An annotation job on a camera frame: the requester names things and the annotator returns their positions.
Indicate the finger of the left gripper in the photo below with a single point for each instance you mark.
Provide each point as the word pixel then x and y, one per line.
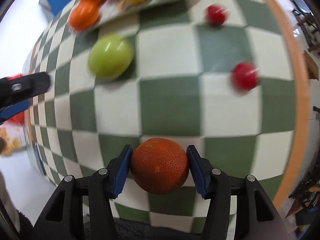
pixel 16 93

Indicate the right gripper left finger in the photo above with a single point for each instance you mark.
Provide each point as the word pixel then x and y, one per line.
pixel 62 216

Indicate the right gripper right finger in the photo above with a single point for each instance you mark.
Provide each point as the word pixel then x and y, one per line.
pixel 256 216

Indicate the green apple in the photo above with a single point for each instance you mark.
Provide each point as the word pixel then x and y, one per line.
pixel 110 57

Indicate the dark red orange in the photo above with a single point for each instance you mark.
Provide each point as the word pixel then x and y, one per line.
pixel 159 166

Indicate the red tomato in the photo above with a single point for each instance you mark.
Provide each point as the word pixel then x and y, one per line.
pixel 244 77
pixel 216 14

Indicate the snack package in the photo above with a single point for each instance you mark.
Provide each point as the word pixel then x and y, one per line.
pixel 8 145

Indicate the bright orange mandarin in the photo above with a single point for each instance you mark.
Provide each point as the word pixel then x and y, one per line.
pixel 83 16

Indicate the oval white ceramic plate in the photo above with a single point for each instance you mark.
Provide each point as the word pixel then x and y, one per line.
pixel 114 9

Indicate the green white checkered tablecloth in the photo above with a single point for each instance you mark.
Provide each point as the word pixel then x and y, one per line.
pixel 178 86

